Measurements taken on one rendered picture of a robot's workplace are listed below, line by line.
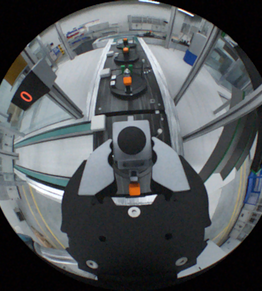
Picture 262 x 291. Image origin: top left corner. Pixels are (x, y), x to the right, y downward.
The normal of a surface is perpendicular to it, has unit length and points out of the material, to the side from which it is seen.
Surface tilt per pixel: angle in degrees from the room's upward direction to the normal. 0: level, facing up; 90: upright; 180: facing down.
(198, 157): 0
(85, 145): 0
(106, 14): 90
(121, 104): 0
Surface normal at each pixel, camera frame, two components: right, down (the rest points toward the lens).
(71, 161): -0.01, -0.15
